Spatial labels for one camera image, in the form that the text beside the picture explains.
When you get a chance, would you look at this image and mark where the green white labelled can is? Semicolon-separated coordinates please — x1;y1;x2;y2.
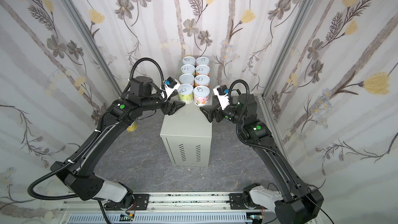
180;64;196;76

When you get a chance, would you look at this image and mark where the pink labelled can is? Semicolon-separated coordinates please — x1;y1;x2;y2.
196;57;210;66

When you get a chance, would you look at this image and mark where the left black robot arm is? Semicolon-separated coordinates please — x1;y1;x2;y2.
27;58;185;203

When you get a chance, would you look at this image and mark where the grey metal cabinet counter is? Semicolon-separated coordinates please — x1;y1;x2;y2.
160;62;212;167

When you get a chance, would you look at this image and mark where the pink white can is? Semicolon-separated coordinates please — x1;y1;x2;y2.
193;86;210;106

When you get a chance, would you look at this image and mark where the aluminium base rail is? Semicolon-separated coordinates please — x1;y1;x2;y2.
57;186;284;224

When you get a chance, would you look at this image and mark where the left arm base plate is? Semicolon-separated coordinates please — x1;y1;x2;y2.
104;193;150;211

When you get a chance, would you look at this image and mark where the white slotted cable duct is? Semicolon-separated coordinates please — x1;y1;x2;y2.
68;213;252;224

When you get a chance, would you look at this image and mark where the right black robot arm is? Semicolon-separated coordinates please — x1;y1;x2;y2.
200;79;324;224

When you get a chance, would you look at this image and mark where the orange yellow labelled can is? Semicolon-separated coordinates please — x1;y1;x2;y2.
179;74;195;86

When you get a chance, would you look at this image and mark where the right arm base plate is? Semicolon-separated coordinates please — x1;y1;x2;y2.
229;192;252;210

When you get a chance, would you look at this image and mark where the blue labelled can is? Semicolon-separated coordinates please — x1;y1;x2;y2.
182;56;196;66

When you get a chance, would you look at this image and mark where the brown labelled can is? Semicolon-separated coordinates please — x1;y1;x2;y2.
195;65;210;76

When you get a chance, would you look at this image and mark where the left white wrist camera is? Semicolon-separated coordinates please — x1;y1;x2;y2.
161;77;181;101

